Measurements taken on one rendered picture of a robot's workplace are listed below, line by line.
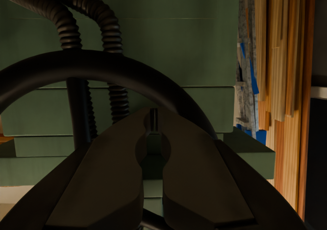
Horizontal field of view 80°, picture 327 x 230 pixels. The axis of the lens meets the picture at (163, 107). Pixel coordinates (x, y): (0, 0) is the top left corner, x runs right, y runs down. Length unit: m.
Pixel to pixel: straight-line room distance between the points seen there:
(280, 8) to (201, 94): 1.44
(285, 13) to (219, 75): 1.43
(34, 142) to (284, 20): 1.68
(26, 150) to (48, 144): 0.04
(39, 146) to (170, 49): 0.31
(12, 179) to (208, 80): 0.42
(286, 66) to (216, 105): 1.40
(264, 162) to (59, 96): 0.42
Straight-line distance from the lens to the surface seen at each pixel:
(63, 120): 0.41
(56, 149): 0.44
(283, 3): 1.80
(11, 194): 4.25
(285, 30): 1.77
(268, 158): 0.46
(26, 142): 0.46
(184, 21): 0.38
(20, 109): 0.45
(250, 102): 1.23
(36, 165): 0.47
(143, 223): 0.24
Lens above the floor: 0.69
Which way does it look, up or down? 9 degrees up
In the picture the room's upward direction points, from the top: 179 degrees clockwise
